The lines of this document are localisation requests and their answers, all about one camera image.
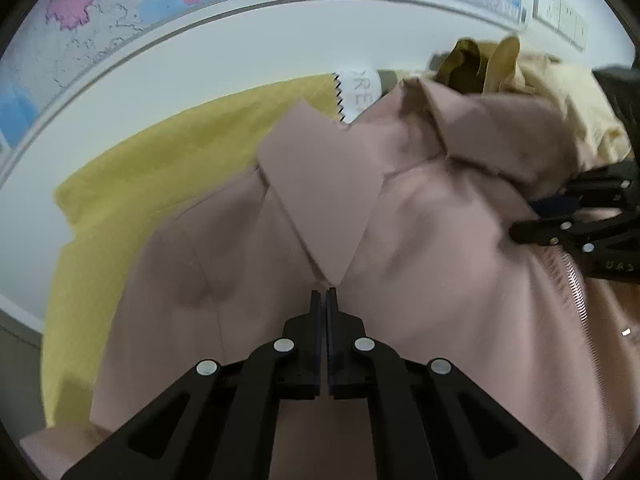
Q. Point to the white wall switch panel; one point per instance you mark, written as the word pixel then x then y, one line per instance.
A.
pixel 560 12

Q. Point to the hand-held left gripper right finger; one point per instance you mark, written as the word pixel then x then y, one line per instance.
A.
pixel 331 340

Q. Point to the white printed cloth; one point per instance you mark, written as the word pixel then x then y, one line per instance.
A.
pixel 362 90

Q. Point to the yellow quilted blanket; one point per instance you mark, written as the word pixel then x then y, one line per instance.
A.
pixel 150 170

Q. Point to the cream garment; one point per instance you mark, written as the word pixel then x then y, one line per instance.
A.
pixel 575 95

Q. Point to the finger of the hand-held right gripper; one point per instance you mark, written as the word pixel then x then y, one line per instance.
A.
pixel 550 232
pixel 600 187

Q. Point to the olive green garment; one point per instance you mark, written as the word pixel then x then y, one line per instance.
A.
pixel 465 67

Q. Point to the dark cloth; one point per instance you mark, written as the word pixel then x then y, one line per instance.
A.
pixel 620 95

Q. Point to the pink jacket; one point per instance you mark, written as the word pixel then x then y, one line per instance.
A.
pixel 440 260

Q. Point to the colourful wall map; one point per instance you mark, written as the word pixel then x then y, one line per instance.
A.
pixel 125 15

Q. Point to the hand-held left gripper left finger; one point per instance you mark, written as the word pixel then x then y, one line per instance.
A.
pixel 317 340

